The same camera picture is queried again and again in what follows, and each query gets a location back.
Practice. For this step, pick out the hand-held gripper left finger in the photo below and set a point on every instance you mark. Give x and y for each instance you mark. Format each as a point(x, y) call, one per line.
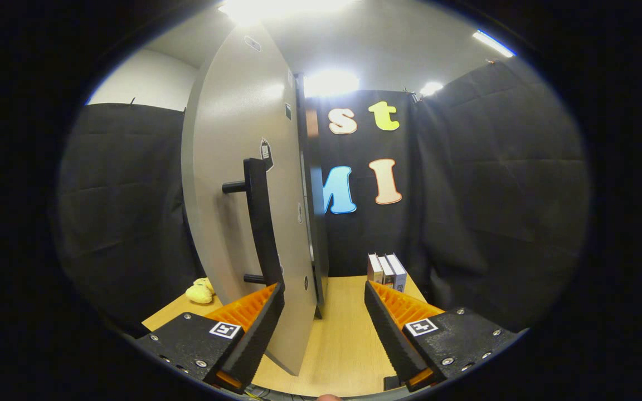
point(257, 334)

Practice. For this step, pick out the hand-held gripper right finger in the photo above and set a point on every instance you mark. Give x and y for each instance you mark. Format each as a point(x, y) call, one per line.
point(388, 334)

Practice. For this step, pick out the grey cabinet door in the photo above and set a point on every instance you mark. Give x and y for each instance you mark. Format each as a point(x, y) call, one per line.
point(226, 139)

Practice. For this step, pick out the yellow plush toy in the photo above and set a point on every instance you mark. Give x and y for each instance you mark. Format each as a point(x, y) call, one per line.
point(199, 293)

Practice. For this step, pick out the black backdrop cloth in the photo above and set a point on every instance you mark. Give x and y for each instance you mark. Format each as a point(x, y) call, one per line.
point(494, 195)

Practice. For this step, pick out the small ceiling light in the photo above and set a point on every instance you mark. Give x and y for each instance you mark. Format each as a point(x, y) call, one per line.
point(431, 88)

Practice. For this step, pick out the ceiling strip light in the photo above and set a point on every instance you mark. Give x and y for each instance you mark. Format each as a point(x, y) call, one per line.
point(494, 43)

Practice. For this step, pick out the large ceiling light panel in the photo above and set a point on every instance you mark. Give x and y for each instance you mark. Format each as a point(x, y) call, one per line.
point(282, 8)

